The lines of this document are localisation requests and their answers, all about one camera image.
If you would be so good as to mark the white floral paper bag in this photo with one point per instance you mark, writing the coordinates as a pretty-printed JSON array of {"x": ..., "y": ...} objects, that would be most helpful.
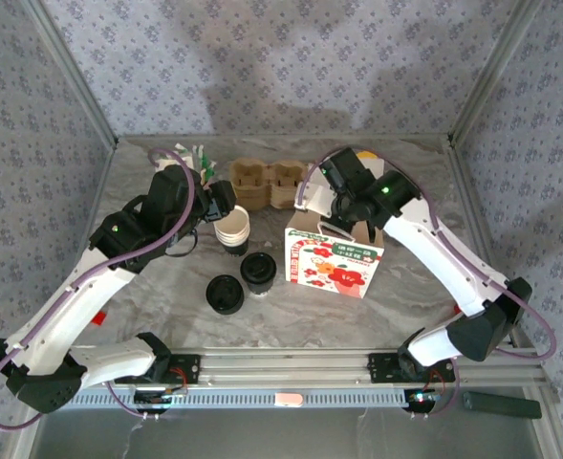
[{"x": 329, "y": 268}]

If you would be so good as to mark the paper cup with black lid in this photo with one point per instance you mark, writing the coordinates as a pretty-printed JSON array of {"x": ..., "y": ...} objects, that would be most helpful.
[{"x": 258, "y": 270}]

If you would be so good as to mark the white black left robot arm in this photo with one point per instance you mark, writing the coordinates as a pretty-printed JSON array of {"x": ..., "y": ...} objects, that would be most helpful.
[{"x": 71, "y": 306}]

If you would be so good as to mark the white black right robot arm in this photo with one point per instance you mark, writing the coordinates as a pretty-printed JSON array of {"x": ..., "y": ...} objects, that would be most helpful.
[{"x": 434, "y": 253}]

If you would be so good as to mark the green white wrapped straw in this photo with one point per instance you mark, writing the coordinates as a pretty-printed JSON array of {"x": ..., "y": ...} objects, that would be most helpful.
[
  {"x": 198, "y": 150},
  {"x": 209, "y": 165}
]

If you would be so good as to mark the stack of white paper cups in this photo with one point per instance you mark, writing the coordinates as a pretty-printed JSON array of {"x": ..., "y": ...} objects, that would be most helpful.
[{"x": 231, "y": 225}]

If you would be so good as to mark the stack of pulp cup carriers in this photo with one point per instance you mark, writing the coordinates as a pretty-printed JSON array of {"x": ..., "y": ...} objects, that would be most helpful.
[{"x": 262, "y": 184}]

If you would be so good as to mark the stack of black cup lids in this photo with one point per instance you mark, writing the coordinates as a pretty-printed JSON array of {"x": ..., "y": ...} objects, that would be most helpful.
[{"x": 223, "y": 294}]

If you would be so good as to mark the flat red toy block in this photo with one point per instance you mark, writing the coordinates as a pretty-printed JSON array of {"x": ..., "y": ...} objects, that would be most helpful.
[{"x": 100, "y": 318}]

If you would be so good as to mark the small electronics board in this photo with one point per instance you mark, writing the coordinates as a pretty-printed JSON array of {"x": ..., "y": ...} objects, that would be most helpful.
[
  {"x": 159, "y": 400},
  {"x": 422, "y": 400}
]

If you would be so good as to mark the pink tape label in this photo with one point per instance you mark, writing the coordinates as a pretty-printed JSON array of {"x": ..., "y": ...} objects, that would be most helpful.
[{"x": 289, "y": 399}]

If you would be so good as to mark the flat black bar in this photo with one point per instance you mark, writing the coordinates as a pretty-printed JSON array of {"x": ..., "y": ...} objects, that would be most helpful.
[{"x": 501, "y": 405}]

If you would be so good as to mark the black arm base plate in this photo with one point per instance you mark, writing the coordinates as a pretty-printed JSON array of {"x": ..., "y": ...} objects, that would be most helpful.
[
  {"x": 386, "y": 369},
  {"x": 190, "y": 369}
]

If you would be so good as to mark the aluminium frame post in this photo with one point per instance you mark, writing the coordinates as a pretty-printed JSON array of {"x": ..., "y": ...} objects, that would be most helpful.
[
  {"x": 71, "y": 72},
  {"x": 496, "y": 72}
]

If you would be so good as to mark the aluminium mounting rail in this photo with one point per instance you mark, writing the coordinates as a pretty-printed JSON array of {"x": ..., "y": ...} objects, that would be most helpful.
[{"x": 286, "y": 368}]

